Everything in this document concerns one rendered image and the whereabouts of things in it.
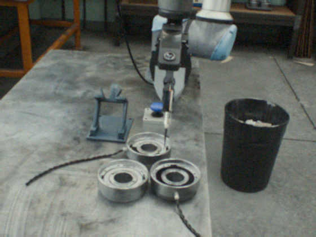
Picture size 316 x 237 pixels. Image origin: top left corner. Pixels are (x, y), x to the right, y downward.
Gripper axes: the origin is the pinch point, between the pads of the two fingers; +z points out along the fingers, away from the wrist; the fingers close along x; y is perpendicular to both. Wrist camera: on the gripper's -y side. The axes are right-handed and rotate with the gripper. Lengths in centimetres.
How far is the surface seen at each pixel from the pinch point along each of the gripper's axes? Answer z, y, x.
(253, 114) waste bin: 60, 120, -42
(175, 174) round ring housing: 11.0, -15.2, -3.6
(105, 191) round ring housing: 10.8, -23.9, 9.8
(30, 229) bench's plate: 13.1, -34.2, 21.3
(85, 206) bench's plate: 13.1, -26.2, 13.3
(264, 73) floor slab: 94, 283, -75
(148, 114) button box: 8.7, 6.9, 5.2
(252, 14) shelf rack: 50, 330, -61
